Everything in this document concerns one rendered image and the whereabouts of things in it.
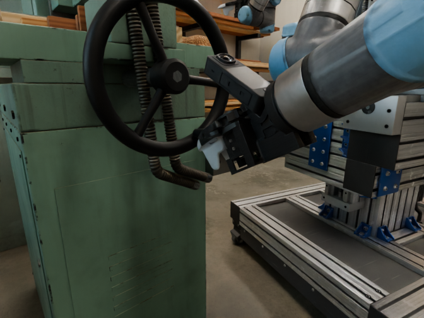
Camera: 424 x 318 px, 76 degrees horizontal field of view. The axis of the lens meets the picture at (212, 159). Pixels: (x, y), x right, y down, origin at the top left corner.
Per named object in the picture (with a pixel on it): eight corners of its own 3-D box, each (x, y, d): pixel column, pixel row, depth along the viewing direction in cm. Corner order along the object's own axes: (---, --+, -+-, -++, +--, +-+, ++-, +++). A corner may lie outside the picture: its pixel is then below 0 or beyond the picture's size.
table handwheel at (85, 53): (40, 11, 32) (209, -42, 46) (21, 35, 47) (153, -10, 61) (146, 191, 47) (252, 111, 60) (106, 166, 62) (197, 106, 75)
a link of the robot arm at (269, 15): (251, 32, 136) (252, 7, 133) (265, 35, 143) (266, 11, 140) (263, 29, 130) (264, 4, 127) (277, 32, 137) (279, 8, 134)
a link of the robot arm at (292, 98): (289, 53, 26) (332, 53, 31) (259, 77, 30) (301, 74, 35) (320, 123, 26) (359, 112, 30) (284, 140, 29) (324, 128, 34)
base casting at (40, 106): (17, 133, 50) (7, 81, 47) (-1, 111, 92) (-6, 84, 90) (206, 117, 78) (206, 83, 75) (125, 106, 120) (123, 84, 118)
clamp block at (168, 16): (109, 41, 48) (103, -16, 46) (86, 49, 58) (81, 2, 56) (179, 48, 57) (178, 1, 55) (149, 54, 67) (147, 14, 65)
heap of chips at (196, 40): (198, 45, 72) (198, 29, 71) (170, 50, 82) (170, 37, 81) (223, 48, 77) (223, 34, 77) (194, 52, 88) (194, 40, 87)
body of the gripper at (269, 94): (226, 176, 39) (291, 151, 29) (206, 122, 39) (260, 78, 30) (262, 163, 43) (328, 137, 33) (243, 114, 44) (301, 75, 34)
